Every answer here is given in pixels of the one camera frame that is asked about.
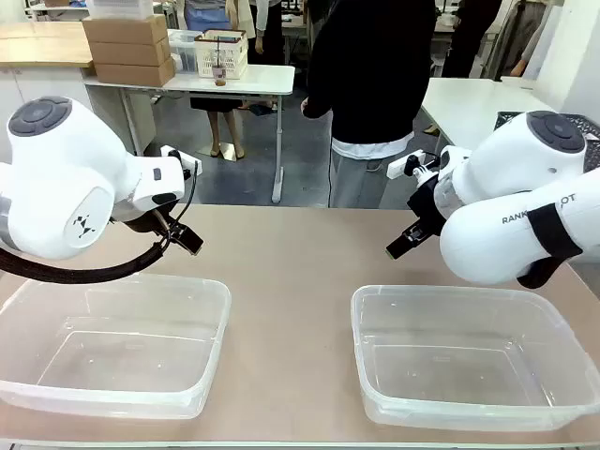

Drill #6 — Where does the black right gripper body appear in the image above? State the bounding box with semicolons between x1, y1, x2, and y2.
406;172;445;238

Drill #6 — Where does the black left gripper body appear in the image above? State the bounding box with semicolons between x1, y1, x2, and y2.
111;199;189;236

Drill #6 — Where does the person's right forearm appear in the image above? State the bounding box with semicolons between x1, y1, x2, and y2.
302;65;341;121

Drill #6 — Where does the white slotted basket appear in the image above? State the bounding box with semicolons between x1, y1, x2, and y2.
193;29;249;80

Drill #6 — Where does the white power strip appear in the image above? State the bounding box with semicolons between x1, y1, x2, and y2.
158;144;203;176
386;149;440;180

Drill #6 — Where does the white rectangular table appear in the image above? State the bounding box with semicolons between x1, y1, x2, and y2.
419;76;564;161

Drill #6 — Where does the person in black sweater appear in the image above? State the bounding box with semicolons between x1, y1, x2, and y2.
302;0;438;210

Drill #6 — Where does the brown cardboard box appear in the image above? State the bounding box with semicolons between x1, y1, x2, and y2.
93;57;177;88
82;13;170;47
87;37;173;68

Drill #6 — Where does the clear plastic bin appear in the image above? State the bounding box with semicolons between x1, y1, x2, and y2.
0;273;233;421
351;284;600;433

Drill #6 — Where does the drink cup with straw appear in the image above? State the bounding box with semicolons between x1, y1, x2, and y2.
211;38;229;88

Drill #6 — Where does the clear storage box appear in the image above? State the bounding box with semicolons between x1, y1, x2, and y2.
167;28;205;74

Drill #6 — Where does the background person in black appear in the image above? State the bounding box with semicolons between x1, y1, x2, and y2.
440;0;503;81

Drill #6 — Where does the white folding table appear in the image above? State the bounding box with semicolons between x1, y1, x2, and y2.
83;64;297;205

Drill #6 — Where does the background person in grey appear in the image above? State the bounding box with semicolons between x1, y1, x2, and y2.
496;0;550;79

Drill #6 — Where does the wooden desk top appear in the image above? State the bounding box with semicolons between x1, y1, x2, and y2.
0;22;96;71

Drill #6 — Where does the white plastic tub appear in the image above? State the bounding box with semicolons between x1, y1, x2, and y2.
85;0;157;21

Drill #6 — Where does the background person white coat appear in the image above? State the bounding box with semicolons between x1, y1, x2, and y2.
254;0;288;68

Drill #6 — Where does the black braided cable sleeve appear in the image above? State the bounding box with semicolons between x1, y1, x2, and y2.
0;158;201;285

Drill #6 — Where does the black strap and cable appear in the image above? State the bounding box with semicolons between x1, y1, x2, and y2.
515;202;585;290

